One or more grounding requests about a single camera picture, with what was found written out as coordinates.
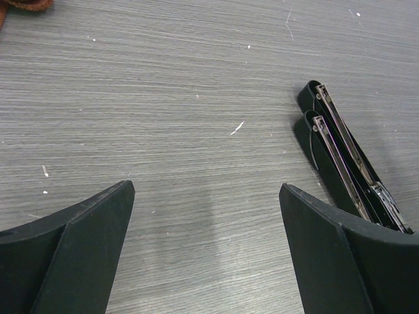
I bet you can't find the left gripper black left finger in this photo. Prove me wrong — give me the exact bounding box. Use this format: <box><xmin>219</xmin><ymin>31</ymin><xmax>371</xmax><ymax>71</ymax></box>
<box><xmin>1</xmin><ymin>181</ymin><xmax>134</xmax><ymax>313</ymax></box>

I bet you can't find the black stapler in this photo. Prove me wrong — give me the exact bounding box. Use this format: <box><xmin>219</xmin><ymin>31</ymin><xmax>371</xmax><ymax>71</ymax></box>
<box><xmin>297</xmin><ymin>80</ymin><xmax>414</xmax><ymax>234</ymax></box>
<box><xmin>293</xmin><ymin>110</ymin><xmax>361</xmax><ymax>217</ymax></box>

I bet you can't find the orange-brown cloth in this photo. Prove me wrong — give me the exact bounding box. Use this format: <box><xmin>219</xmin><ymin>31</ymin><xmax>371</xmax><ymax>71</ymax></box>
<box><xmin>0</xmin><ymin>0</ymin><xmax>54</xmax><ymax>28</ymax></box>

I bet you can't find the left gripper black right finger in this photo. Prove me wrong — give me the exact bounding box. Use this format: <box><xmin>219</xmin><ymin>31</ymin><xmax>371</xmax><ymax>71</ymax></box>
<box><xmin>279</xmin><ymin>184</ymin><xmax>418</xmax><ymax>313</ymax></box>

